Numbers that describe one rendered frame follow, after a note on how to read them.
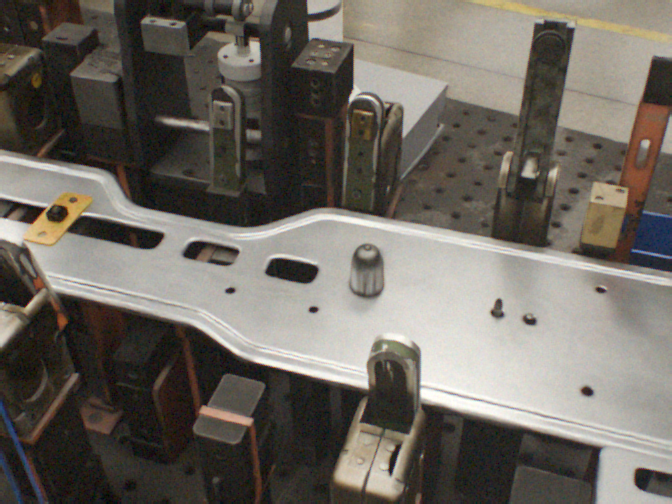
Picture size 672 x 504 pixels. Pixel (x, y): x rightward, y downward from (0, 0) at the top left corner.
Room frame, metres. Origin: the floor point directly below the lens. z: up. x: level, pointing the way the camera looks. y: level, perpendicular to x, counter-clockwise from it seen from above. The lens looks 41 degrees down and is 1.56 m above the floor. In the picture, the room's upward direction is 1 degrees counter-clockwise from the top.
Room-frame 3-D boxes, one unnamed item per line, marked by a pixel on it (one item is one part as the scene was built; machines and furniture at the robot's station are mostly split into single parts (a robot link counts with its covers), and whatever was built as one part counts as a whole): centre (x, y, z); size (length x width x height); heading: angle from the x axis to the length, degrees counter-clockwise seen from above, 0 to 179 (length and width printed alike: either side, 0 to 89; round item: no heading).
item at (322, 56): (0.84, 0.01, 0.91); 0.07 x 0.05 x 0.42; 161
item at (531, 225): (0.72, -0.20, 0.88); 0.07 x 0.06 x 0.35; 161
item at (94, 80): (0.91, 0.26, 0.89); 0.13 x 0.11 x 0.38; 161
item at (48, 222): (0.71, 0.29, 1.01); 0.08 x 0.04 x 0.01; 161
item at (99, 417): (0.72, 0.29, 0.84); 0.13 x 0.05 x 0.29; 161
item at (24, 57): (0.91, 0.40, 0.89); 0.13 x 0.11 x 0.38; 161
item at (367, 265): (0.60, -0.03, 1.02); 0.03 x 0.03 x 0.07
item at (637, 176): (0.67, -0.29, 0.95); 0.03 x 0.01 x 0.50; 71
